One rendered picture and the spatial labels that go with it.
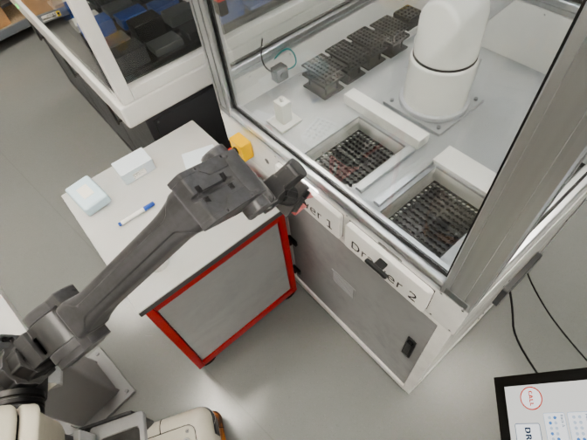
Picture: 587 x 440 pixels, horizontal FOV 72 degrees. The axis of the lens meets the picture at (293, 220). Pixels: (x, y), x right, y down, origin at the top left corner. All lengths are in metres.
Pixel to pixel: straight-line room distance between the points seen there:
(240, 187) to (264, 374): 1.46
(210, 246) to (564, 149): 1.02
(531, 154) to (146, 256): 0.54
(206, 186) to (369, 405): 1.51
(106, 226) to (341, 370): 1.15
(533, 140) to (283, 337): 1.54
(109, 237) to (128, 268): 0.90
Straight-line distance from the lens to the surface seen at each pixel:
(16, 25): 4.64
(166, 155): 1.66
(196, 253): 1.33
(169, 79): 1.75
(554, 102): 0.61
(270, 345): 1.96
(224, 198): 0.52
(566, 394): 0.91
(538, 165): 0.66
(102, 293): 0.65
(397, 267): 1.06
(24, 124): 3.64
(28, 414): 0.67
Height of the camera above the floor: 1.85
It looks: 55 degrees down
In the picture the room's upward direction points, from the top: 8 degrees counter-clockwise
